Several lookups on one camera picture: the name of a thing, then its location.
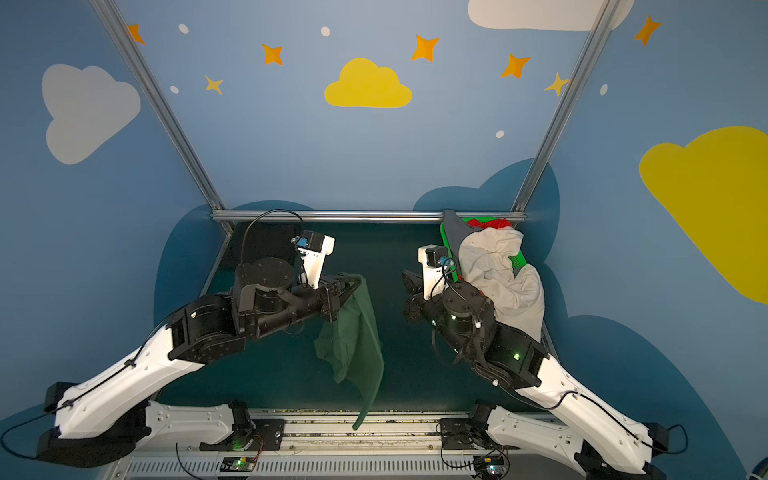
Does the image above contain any dark green t-shirt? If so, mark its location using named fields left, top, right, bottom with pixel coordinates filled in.
left=314, top=273, right=385, bottom=431

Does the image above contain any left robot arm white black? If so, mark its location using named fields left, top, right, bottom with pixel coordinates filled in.
left=35, top=257, right=362, bottom=468

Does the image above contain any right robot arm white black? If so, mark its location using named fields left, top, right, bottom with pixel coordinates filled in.
left=402, top=269, right=669, bottom=479

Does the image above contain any grey t-shirt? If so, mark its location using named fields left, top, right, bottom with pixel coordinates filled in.
left=442, top=210, right=478, bottom=257

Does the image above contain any folded black t-shirt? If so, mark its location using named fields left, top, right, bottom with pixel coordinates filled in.
left=220, top=222, right=300, bottom=270

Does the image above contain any white t-shirt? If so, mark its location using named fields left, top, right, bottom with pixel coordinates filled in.
left=458, top=227, right=545, bottom=342

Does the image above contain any bright green basket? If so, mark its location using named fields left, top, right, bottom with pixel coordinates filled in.
left=439, top=216, right=527, bottom=281

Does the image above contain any red t-shirt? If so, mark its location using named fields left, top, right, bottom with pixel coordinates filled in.
left=466, top=217, right=513, bottom=229

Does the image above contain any right controller board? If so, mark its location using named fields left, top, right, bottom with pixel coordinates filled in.
left=472, top=455, right=507, bottom=479

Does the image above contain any controller board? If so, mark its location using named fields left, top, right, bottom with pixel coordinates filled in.
left=472, top=455, right=507, bottom=479
left=219, top=457, right=257, bottom=474

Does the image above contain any left controller board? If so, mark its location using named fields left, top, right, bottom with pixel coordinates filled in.
left=219, top=457, right=257, bottom=474

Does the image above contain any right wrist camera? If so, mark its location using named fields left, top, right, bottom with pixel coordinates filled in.
left=418, top=245, right=452, bottom=300

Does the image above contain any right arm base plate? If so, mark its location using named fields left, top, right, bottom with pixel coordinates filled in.
left=436, top=418, right=519, bottom=452

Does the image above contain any aluminium frame back rail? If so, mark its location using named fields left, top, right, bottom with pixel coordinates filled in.
left=211, top=210, right=526, bottom=224

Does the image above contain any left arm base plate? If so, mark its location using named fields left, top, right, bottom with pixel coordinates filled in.
left=199, top=419, right=285, bottom=453

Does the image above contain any aluminium front rail base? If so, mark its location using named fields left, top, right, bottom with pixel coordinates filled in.
left=95, top=409, right=619, bottom=480

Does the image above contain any aluminium frame right post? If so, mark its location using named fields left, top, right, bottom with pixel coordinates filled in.
left=511, top=0, right=622, bottom=216

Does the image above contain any aluminium frame post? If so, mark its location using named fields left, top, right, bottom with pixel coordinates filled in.
left=511, top=0, right=622, bottom=216
left=90, top=0, right=225, bottom=213

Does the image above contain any aluminium frame left post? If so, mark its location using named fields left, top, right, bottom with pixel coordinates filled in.
left=90, top=0, right=225, bottom=213

